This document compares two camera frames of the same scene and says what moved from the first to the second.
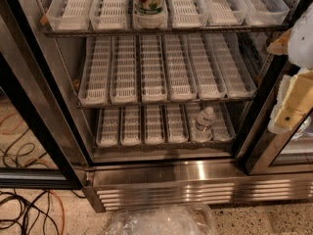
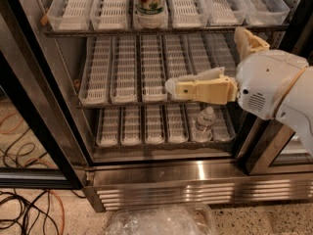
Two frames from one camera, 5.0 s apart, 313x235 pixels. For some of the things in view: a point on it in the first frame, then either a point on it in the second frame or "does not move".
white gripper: [302, 46] -> [268, 82]
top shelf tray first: [70, 7] does not move
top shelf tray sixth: [263, 6] does not move
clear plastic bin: [162, 219] does not move
